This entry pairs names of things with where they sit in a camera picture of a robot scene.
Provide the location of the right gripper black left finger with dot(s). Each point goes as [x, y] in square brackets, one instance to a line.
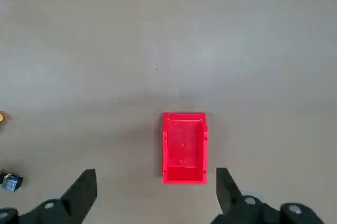
[76, 197]

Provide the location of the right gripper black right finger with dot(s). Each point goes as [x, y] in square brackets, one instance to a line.
[231, 203]

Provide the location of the yellow-capped black medicine bottle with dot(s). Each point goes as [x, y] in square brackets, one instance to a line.
[1, 117]
[11, 182]

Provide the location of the red plastic storage box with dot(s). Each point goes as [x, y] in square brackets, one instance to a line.
[184, 150]

